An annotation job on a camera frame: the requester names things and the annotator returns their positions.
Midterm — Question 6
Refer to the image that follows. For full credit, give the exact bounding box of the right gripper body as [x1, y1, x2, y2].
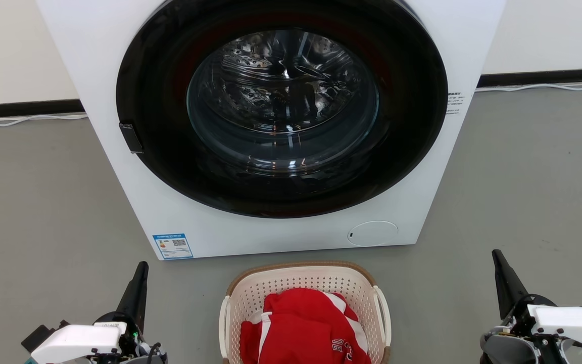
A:
[480, 293, 582, 364]

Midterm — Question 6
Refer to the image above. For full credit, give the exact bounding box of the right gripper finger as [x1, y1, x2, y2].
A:
[492, 249, 530, 320]

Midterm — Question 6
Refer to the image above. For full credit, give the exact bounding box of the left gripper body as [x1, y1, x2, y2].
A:
[21, 311, 168, 364]

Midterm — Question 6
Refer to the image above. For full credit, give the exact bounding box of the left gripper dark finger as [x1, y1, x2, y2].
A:
[116, 261, 150, 332]

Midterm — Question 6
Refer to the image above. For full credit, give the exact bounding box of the beige perforated laundry basket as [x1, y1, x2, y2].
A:
[219, 261, 392, 364]

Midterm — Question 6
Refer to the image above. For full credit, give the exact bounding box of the blue energy label sticker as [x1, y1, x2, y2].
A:
[153, 233, 194, 260]

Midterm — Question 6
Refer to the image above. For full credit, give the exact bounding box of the round white filter cover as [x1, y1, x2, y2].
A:
[347, 221, 399, 247]

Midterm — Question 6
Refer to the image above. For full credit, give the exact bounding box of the red garment with white stripes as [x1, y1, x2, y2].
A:
[240, 288, 371, 364]

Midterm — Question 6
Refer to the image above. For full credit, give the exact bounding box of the round black washer door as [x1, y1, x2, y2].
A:
[116, 0, 449, 219]

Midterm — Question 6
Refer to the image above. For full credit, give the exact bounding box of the small text warning sticker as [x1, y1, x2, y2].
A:
[445, 92, 463, 116]

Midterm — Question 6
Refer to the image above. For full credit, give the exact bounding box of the white front-load washing machine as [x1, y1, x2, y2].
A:
[36, 0, 507, 261]

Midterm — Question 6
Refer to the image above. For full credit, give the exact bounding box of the steel washing drum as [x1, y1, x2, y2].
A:
[188, 29, 380, 175]

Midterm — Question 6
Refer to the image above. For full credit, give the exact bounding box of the black door latch handle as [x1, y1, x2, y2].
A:
[119, 123, 144, 154]

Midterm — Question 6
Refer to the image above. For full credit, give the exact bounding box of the white floor cable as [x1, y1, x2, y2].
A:
[475, 80, 582, 92]
[0, 113, 88, 126]

